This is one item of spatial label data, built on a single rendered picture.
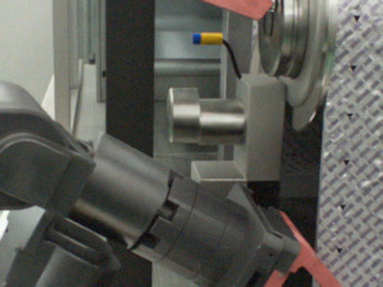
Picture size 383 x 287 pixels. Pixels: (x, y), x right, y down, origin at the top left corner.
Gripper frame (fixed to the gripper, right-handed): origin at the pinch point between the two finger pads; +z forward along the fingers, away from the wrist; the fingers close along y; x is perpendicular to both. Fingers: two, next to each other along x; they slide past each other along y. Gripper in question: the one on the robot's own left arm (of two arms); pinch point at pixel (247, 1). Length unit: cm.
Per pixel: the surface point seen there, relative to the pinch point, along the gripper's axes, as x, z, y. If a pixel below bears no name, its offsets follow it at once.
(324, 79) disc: -0.8, 5.7, 5.6
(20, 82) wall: -120, 3, -552
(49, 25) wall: -71, -8, -551
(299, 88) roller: -2.1, 6.2, 1.3
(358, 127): -1.6, 9.5, 5.2
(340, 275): -9.4, 15.5, 5.1
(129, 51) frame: -9.5, -0.9, -28.1
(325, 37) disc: 1.0, 4.0, 5.6
